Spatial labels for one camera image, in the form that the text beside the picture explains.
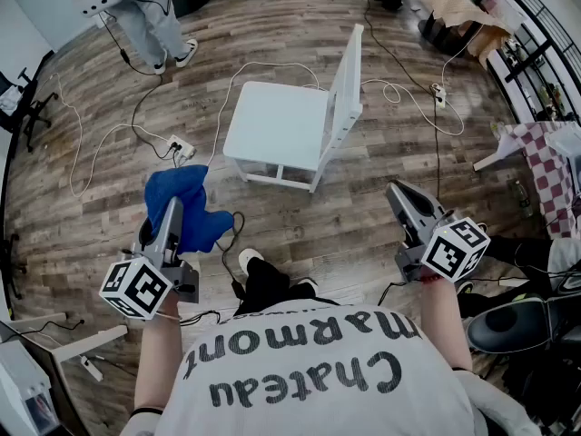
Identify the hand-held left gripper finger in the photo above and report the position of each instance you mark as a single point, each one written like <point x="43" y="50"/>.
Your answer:
<point x="144" y="234"/>
<point x="171" y="220"/>

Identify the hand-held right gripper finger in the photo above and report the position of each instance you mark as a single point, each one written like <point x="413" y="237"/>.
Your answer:
<point x="399" y="205"/>
<point x="435" y="203"/>

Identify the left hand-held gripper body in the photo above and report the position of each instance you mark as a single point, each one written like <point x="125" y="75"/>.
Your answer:
<point x="136" y="289"/>

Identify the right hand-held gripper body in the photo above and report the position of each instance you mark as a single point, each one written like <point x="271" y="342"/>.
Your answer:
<point x="456" y="252"/>

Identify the blue cloth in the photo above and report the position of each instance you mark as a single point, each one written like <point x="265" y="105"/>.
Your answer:
<point x="199" y="216"/>

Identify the white wooden chair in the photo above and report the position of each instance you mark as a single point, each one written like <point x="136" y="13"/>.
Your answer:
<point x="277" y="121"/>

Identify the person's right forearm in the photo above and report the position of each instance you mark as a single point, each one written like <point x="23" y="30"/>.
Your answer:
<point x="445" y="325"/>

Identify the person's left forearm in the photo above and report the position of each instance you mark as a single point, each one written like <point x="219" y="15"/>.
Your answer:
<point x="156" y="361"/>

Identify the black office chair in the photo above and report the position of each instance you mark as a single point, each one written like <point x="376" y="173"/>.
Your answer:
<point x="34" y="111"/>

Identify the white desk leg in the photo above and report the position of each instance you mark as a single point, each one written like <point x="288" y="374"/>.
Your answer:
<point x="91" y="341"/>

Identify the white power strip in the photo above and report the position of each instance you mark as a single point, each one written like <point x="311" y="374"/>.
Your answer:
<point x="439" y="96"/>
<point x="179" y="145"/>

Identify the white table leg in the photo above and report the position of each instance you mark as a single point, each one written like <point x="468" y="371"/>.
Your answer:
<point x="495" y="156"/>

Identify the dark glass bottle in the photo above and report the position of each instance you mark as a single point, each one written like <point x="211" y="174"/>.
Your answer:
<point x="524" y="200"/>

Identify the person's white shoe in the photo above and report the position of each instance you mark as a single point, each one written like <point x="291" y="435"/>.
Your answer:
<point x="249" y="257"/>

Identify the red checked tablecloth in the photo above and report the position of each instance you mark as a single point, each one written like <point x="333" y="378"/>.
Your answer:
<point x="544" y="171"/>

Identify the person's black trousers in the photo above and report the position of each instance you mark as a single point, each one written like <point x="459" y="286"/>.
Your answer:
<point x="268" y="284"/>

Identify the translucent white box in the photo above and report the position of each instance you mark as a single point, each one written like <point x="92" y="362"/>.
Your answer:
<point x="565" y="143"/>

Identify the black metal railing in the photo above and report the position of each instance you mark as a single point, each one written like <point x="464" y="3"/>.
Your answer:
<point x="528" y="59"/>

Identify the person's white printed shirt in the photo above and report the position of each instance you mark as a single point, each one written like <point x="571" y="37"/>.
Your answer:
<point x="295" y="407"/>

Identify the table with tan cloth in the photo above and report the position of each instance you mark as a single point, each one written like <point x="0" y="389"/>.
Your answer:
<point x="454" y="2"/>

